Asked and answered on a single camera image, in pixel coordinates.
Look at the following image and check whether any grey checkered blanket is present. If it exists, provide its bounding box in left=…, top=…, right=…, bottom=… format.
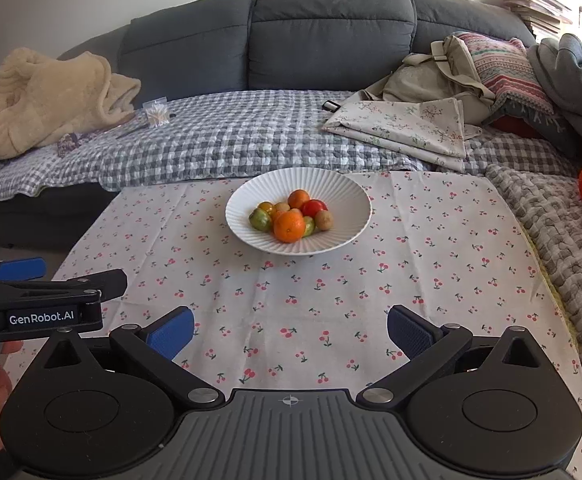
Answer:
left=0, top=91, right=579, bottom=203

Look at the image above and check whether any dark grey sofa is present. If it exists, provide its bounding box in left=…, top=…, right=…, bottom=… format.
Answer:
left=0, top=0, right=539, bottom=251

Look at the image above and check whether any patterned scrunchie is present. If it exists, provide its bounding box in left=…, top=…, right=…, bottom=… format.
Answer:
left=57, top=132, right=89, bottom=153

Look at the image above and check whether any large orange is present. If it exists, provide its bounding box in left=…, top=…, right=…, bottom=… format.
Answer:
left=273, top=210, right=306, bottom=244

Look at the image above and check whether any patterned striped pillow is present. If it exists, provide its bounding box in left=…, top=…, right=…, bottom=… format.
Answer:
left=453, top=32, right=579, bottom=156

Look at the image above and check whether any folded floral cloth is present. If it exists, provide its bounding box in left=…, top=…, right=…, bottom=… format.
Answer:
left=321, top=96, right=482, bottom=171

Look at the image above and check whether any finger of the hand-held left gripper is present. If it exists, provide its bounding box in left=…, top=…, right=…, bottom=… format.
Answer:
left=0, top=258, right=46, bottom=287
left=0, top=268, right=128, bottom=313

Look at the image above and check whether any grey woven blanket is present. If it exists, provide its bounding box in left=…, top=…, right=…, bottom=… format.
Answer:
left=485, top=162, right=582, bottom=461

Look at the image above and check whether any clear cotton swab box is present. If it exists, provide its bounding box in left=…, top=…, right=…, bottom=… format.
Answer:
left=142, top=101, right=170, bottom=126

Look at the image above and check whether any red cushion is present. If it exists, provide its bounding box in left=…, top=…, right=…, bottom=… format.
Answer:
left=491, top=116, right=542, bottom=140

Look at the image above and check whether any white ribbed bowl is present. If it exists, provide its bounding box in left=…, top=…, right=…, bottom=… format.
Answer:
left=225, top=168, right=372, bottom=256

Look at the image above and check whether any grey hoodie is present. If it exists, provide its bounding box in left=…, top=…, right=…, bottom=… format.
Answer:
left=527, top=34, right=582, bottom=158

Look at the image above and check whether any beige fleece blanket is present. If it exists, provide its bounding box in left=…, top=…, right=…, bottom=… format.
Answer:
left=0, top=48, right=142, bottom=160

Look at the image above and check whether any dark pen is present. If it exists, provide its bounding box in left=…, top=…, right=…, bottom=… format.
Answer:
left=116, top=120, right=154, bottom=139

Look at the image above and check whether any beige canvas bag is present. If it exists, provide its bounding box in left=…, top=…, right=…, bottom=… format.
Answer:
left=321, top=35, right=496, bottom=126

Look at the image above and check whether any stack of books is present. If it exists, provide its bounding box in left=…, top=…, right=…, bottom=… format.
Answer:
left=498, top=0, right=574, bottom=41

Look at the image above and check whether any green round fruit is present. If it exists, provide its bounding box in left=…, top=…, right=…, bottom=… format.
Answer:
left=249, top=209, right=274, bottom=232

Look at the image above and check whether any cherry print tablecloth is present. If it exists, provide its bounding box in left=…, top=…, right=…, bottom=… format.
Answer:
left=1, top=170, right=582, bottom=461

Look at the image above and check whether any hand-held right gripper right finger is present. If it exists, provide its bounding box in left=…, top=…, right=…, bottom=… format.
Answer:
left=356, top=304, right=554, bottom=406

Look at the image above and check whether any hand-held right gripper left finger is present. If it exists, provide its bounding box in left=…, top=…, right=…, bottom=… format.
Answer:
left=33, top=305, right=224, bottom=408

